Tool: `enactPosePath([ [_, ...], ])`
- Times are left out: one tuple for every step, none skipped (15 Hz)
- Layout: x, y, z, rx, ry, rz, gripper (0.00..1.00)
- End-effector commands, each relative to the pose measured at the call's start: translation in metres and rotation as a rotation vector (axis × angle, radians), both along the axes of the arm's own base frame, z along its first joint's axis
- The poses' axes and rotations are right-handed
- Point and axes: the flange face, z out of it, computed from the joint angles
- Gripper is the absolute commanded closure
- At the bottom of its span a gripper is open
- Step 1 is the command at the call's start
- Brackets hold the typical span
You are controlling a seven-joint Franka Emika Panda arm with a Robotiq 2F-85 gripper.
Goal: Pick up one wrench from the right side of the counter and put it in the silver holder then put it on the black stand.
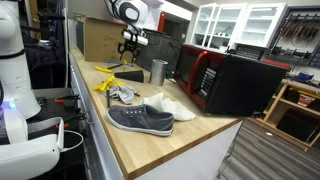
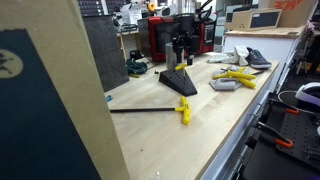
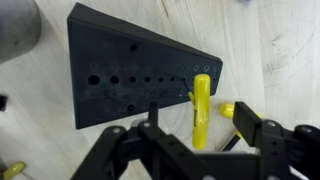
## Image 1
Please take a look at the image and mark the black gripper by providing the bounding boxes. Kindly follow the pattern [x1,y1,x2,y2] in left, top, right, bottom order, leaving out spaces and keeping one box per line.
[117,39,142,64]

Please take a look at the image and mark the black wedge wrench stand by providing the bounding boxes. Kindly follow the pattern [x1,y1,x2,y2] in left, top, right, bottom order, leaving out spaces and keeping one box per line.
[112,69,145,84]

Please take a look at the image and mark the silver metal cylinder holder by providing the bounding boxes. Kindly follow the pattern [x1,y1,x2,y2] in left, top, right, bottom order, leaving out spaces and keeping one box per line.
[148,58,170,87]

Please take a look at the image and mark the white counter cabinet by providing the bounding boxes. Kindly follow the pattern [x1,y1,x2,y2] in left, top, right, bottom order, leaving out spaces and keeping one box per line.
[67,49,245,180]

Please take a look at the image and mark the blue tool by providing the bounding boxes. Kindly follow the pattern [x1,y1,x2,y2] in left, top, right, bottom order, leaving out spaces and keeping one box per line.
[105,59,135,68]

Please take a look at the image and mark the dark grey foam panel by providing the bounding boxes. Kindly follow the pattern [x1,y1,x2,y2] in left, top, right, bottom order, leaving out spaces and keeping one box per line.
[134,28,183,73]

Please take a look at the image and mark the large brown cardboard box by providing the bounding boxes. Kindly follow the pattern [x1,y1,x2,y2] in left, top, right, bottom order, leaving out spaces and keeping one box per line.
[74,14,140,65]

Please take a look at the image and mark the dark grey sneaker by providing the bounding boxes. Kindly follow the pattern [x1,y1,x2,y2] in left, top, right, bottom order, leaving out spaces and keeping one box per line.
[106,103,176,138]

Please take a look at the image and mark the white cloth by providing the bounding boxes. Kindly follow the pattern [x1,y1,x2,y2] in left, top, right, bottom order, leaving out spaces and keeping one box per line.
[142,91,198,122]

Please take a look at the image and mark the black perforated plate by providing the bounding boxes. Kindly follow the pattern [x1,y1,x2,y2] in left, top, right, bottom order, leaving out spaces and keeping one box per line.
[32,95,86,135]

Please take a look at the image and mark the red microwave oven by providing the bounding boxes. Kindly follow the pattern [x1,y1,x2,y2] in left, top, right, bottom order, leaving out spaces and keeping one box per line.
[172,43,290,118]

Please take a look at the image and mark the black keyboard rack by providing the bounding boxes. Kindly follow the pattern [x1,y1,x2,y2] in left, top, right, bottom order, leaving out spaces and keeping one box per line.
[234,44,268,62]

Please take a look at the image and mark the wooden shelf unit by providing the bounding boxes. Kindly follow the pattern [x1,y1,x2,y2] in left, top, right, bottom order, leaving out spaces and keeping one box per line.
[262,79,320,153]

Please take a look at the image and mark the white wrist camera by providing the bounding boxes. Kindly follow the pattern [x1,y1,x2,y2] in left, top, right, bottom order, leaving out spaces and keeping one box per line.
[122,29,150,47]

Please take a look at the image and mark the long-shaft yellow T-handle wrench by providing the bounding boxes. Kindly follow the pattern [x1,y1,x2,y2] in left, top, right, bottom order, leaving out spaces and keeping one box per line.
[94,62,125,75]

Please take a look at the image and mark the orange-handled black clamp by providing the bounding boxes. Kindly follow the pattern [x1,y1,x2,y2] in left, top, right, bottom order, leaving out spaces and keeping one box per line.
[54,113,88,131]
[54,94,82,103]

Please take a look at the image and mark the white cable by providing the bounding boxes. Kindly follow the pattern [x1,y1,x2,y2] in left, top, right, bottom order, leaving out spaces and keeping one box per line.
[59,129,85,154]

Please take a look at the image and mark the white glass-door wall cabinet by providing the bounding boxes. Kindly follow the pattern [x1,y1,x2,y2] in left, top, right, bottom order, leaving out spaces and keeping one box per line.
[191,2,288,50]

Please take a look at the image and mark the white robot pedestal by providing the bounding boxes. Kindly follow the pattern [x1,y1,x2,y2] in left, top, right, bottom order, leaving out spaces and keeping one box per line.
[0,109,67,180]

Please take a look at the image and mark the wall tool rack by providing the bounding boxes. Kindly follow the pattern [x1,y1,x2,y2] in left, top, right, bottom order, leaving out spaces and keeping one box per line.
[269,5,320,69]

